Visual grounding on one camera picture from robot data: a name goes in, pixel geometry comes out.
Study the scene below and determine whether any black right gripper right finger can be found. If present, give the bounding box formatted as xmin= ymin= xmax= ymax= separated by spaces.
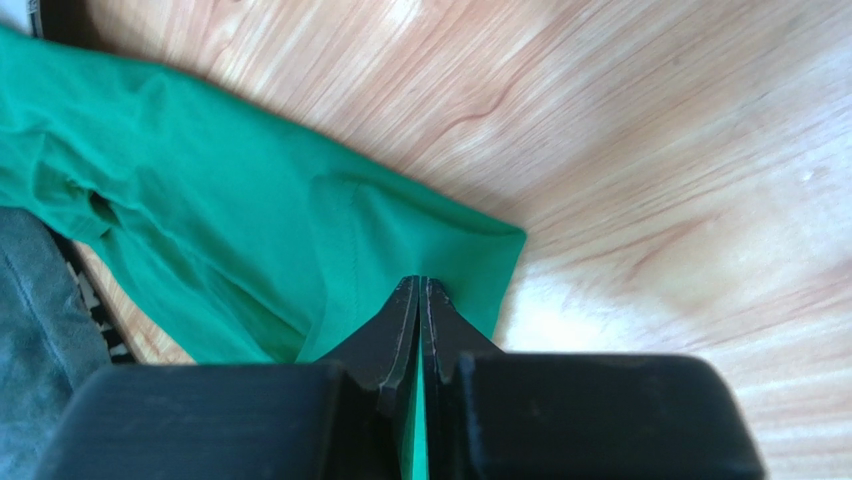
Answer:
xmin=420 ymin=277 xmax=502 ymax=479

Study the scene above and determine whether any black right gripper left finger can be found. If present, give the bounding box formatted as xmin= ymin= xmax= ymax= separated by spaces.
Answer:
xmin=322 ymin=276 xmax=420 ymax=479

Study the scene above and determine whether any grey plush pillow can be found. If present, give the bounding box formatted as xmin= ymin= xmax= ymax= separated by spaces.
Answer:
xmin=1 ymin=208 xmax=111 ymax=479

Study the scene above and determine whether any green t-shirt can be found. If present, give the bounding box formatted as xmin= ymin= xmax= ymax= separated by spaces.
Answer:
xmin=0 ymin=23 xmax=528 ymax=480

